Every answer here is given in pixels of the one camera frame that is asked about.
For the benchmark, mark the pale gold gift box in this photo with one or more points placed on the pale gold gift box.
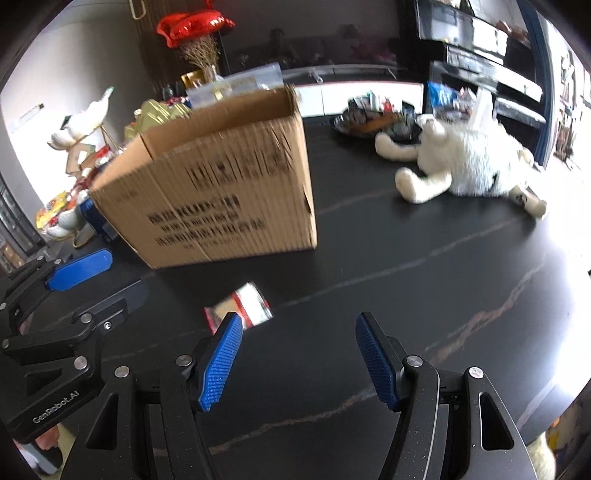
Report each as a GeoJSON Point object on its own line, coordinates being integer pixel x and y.
{"type": "Point", "coordinates": [157, 115]}

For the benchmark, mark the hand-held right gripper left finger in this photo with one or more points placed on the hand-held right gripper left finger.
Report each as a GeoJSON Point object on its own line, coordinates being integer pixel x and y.
{"type": "Point", "coordinates": [221, 360]}

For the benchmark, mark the black television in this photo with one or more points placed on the black television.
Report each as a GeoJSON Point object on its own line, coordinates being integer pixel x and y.
{"type": "Point", "coordinates": [309, 32]}

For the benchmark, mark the white plush toy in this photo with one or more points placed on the white plush toy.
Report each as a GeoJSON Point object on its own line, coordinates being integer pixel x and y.
{"type": "Point", "coordinates": [466, 157]}

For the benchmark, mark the dried flower bunch in vase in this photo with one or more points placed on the dried flower bunch in vase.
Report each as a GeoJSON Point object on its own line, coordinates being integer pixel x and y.
{"type": "Point", "coordinates": [201, 50]}

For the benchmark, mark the pile of assorted snacks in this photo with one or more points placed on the pile of assorted snacks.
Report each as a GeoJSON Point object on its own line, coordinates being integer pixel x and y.
{"type": "Point", "coordinates": [53, 207]}

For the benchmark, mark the white shell tiered tray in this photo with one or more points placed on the white shell tiered tray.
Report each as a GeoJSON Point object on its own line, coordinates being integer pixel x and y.
{"type": "Point", "coordinates": [87, 120]}

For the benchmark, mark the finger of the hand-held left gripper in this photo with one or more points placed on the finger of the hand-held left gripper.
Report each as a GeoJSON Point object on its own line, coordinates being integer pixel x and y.
{"type": "Point", "coordinates": [106, 314]}
{"type": "Point", "coordinates": [81, 270]}

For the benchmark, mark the red foil balloon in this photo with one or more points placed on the red foil balloon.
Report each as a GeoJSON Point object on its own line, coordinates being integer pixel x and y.
{"type": "Point", "coordinates": [194, 25]}

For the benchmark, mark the blue snack packet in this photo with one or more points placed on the blue snack packet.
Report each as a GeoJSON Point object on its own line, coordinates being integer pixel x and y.
{"type": "Point", "coordinates": [442, 96]}

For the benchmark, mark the dark shelf unit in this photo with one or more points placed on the dark shelf unit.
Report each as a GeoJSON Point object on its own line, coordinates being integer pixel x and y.
{"type": "Point", "coordinates": [14, 230]}

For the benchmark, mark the dark basket of snacks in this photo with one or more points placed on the dark basket of snacks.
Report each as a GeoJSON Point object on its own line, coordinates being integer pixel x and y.
{"type": "Point", "coordinates": [374, 117]}

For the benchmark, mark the white television cabinet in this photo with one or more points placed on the white television cabinet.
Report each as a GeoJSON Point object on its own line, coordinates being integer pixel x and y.
{"type": "Point", "coordinates": [351, 92]}

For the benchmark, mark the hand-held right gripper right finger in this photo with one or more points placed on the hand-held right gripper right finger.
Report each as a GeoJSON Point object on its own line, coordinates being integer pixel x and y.
{"type": "Point", "coordinates": [376, 364]}

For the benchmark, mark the blue cookie tube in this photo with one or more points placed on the blue cookie tube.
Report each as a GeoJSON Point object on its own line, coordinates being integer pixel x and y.
{"type": "Point", "coordinates": [94, 217]}

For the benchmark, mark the brown cardboard box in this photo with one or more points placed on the brown cardboard box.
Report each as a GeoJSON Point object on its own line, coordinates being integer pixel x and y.
{"type": "Point", "coordinates": [221, 184]}

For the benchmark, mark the clear plastic bag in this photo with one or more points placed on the clear plastic bag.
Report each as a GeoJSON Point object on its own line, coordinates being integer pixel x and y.
{"type": "Point", "coordinates": [235, 85]}

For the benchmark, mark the red snack packet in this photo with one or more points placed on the red snack packet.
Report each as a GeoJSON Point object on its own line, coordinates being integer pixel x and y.
{"type": "Point", "coordinates": [244, 304]}

